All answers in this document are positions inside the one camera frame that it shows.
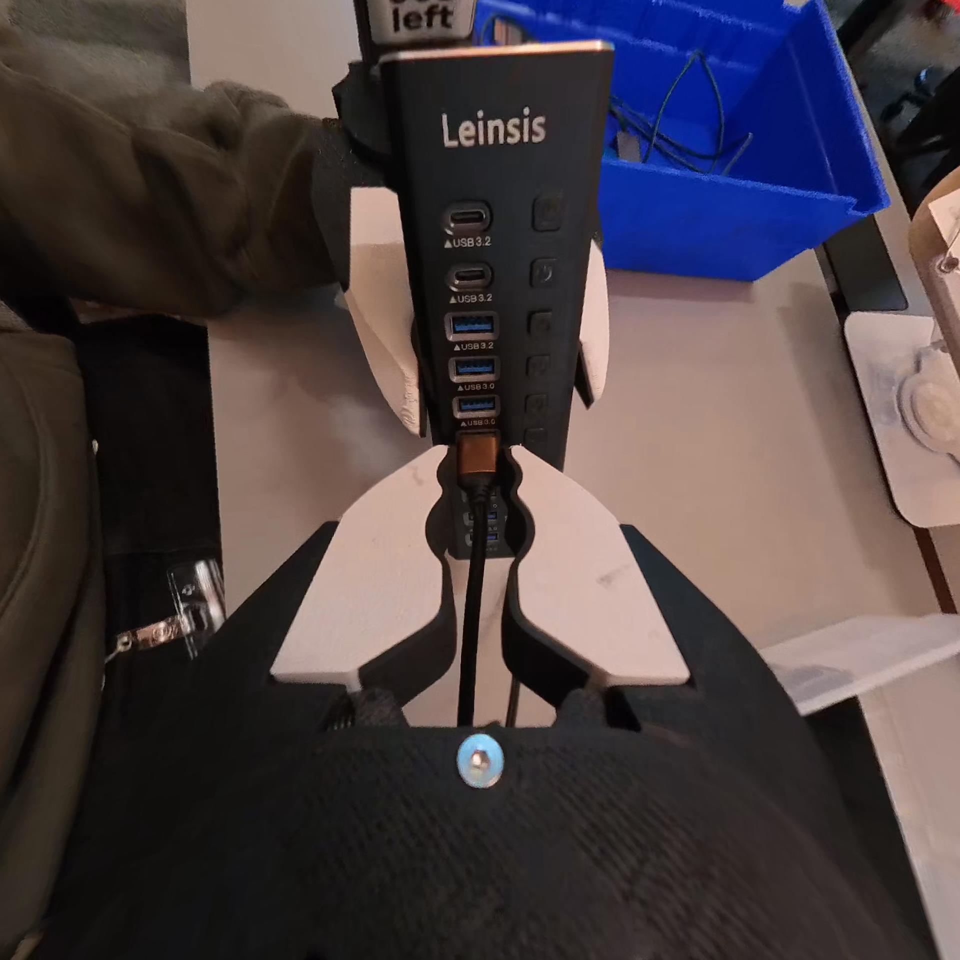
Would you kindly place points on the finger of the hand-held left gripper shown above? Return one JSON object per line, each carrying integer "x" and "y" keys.
{"x": 597, "y": 330}
{"x": 379, "y": 300}

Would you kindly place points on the black multi-port hub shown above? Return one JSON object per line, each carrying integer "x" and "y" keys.
{"x": 502, "y": 172}

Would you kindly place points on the person's green jacket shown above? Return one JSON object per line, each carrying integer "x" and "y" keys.
{"x": 37, "y": 562}

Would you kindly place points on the clear plastic box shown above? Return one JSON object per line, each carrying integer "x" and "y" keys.
{"x": 862, "y": 660}

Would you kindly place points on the person's left forearm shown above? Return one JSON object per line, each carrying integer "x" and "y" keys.
{"x": 150, "y": 187}

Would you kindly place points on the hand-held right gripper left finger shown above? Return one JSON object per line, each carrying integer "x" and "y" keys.
{"x": 375, "y": 585}

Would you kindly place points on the blue plastic bin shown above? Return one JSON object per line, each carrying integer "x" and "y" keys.
{"x": 735, "y": 217}

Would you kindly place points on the clear badge holder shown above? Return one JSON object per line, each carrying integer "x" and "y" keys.
{"x": 191, "y": 600}

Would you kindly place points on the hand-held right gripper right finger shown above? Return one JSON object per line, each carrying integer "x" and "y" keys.
{"x": 592, "y": 592}

